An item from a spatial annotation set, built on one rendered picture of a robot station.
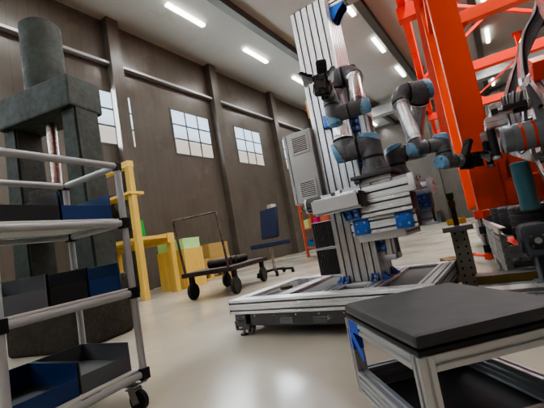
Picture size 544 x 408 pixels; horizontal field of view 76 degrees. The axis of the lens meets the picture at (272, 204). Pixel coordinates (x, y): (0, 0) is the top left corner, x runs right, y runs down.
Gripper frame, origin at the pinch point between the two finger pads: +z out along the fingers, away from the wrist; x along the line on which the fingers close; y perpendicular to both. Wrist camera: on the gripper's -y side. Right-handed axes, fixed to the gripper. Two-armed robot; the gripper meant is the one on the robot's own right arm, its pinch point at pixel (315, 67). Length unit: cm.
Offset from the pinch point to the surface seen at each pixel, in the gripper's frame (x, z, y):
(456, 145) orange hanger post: -96, -295, -15
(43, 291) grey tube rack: 85, 57, 83
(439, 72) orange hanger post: -84, -295, -101
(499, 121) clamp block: -75, -46, 22
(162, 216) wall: 522, -574, 30
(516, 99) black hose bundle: -83, -44, 14
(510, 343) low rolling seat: -47, 63, 89
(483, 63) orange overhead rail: -207, -635, -233
